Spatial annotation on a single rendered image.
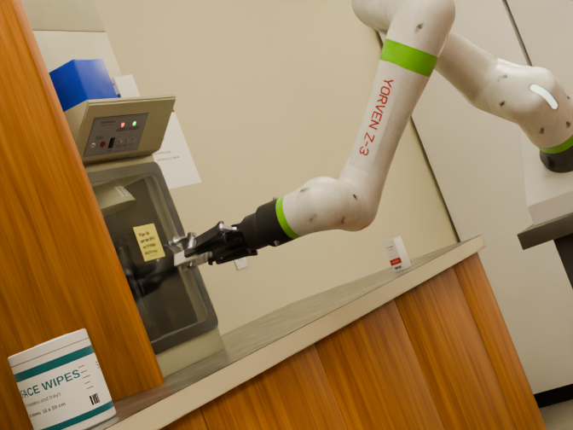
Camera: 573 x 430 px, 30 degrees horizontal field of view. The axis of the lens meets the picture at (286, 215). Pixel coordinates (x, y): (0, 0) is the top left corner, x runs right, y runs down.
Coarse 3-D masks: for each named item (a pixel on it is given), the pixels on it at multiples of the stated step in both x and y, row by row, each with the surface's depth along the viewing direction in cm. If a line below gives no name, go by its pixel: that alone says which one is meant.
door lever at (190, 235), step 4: (188, 232) 235; (192, 232) 235; (176, 236) 237; (184, 236) 236; (188, 236) 234; (192, 236) 234; (176, 240) 237; (180, 240) 236; (184, 240) 236; (188, 240) 234; (192, 240) 234; (176, 244) 236; (180, 244) 238; (188, 244) 233; (192, 244) 233; (188, 264) 231; (192, 264) 230; (188, 268) 231; (192, 268) 231
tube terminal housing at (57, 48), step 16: (48, 32) 226; (64, 32) 231; (80, 32) 236; (96, 32) 241; (48, 48) 225; (64, 48) 229; (80, 48) 234; (96, 48) 239; (48, 64) 223; (112, 64) 242; (112, 160) 230; (128, 160) 235; (144, 160) 240; (208, 336) 237; (176, 352) 225; (192, 352) 230; (208, 352) 235; (160, 368) 219; (176, 368) 224
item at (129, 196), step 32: (96, 192) 220; (128, 192) 229; (160, 192) 239; (128, 224) 225; (160, 224) 234; (128, 256) 221; (160, 288) 227; (192, 288) 236; (160, 320) 223; (192, 320) 232; (160, 352) 219
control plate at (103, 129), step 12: (96, 120) 215; (108, 120) 219; (120, 120) 222; (132, 120) 226; (144, 120) 231; (96, 132) 217; (108, 132) 221; (120, 132) 224; (132, 132) 228; (96, 144) 219; (108, 144) 222; (120, 144) 226; (132, 144) 231; (84, 156) 217
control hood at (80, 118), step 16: (144, 96) 228; (160, 96) 233; (64, 112) 213; (80, 112) 211; (96, 112) 214; (112, 112) 218; (128, 112) 224; (144, 112) 229; (160, 112) 235; (80, 128) 212; (144, 128) 232; (160, 128) 238; (80, 144) 214; (144, 144) 235; (160, 144) 241; (96, 160) 223
